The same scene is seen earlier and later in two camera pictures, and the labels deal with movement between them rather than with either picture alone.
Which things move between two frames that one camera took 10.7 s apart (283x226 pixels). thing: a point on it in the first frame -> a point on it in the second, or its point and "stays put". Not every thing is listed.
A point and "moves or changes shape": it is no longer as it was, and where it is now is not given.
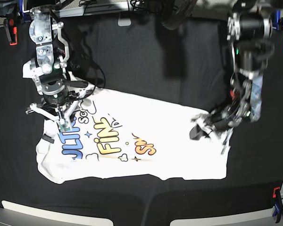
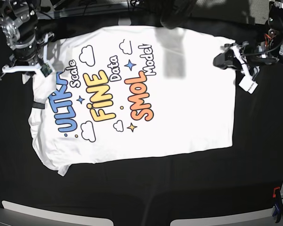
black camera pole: x=174 y=12 stays put
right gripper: x=219 y=118 -> x=243 y=55
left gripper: x=60 y=103 -> x=30 y=58
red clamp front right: x=278 y=209 stays put
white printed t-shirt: x=116 y=135 moves or changes shape
